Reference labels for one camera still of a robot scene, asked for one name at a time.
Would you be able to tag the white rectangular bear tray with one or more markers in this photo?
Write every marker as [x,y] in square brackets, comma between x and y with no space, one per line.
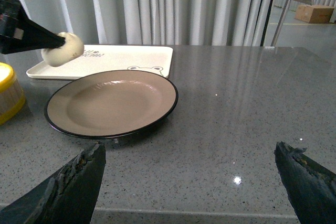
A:
[101,58]

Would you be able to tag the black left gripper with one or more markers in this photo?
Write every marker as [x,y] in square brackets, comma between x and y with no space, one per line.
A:
[19,33]

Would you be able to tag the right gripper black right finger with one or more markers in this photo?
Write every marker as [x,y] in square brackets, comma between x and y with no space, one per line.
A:
[310,186]

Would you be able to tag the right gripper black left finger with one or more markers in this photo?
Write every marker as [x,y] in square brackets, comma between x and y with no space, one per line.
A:
[68,196]

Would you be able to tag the white steamed bun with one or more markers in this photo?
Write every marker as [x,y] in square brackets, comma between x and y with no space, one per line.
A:
[72,49]

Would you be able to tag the metal stand with black clamp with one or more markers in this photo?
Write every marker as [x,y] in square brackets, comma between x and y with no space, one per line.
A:
[286,6]

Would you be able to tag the yellow rimmed wooden steamer basket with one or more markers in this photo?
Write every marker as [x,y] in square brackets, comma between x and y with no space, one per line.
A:
[12,96]

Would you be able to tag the grey pleated curtain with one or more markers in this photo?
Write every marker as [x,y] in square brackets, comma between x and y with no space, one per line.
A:
[155,22]

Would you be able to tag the beige plate with black rim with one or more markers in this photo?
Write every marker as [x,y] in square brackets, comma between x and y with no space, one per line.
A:
[111,104]

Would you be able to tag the cardboard box on floor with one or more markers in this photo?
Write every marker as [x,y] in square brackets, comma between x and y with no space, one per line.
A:
[314,14]

